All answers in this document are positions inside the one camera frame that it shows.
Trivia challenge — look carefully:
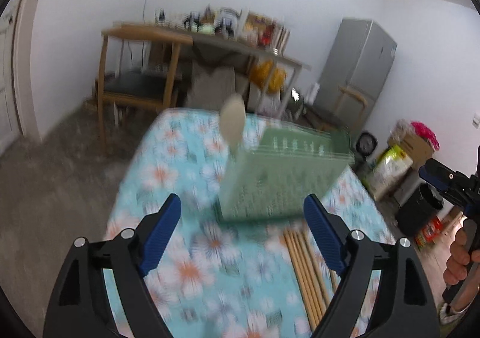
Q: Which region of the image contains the black trash bin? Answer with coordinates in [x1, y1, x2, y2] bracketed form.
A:
[395, 183, 443, 237]

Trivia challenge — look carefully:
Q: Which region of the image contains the white door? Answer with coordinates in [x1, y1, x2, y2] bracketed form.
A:
[0, 3, 20, 155]

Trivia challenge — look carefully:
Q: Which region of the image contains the red snack package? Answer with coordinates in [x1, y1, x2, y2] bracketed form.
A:
[414, 215, 443, 250]

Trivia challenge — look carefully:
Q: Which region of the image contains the wooden chair black seat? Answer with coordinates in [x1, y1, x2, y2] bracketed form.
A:
[95, 24, 193, 152]

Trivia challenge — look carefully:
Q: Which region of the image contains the cream rice paddle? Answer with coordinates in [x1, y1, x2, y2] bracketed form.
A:
[219, 94, 246, 160]

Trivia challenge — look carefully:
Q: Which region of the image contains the green plastic utensil holder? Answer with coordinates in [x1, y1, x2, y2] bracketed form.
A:
[217, 125, 354, 223]

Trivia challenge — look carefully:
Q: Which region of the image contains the bamboo chopstick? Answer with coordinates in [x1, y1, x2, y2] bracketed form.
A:
[284, 230, 319, 331]
[303, 229, 339, 298]
[295, 240, 323, 324]
[294, 232, 329, 314]

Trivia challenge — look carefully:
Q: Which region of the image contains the person's right hand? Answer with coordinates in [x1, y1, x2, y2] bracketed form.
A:
[443, 228, 479, 285]

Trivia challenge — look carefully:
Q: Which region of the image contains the pink plastic bag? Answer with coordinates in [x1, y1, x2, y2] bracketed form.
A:
[411, 121, 440, 151]

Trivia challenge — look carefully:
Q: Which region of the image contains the yellow green rice bag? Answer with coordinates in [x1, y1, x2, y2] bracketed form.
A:
[362, 145, 413, 201]

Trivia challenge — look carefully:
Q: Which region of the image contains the cardboard box with items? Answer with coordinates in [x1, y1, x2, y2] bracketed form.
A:
[387, 119, 435, 170]

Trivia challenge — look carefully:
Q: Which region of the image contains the cluttered wooden desk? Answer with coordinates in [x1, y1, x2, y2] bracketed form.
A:
[154, 5, 312, 113]

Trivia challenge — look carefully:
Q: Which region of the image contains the black rice cooker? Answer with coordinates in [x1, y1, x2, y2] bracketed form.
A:
[355, 131, 377, 157]

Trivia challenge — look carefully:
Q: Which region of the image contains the grey refrigerator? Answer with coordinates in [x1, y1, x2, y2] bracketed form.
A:
[317, 18, 397, 130]

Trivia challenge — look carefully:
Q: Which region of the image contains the floral turquoise tablecloth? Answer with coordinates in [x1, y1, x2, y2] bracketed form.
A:
[102, 108, 399, 338]

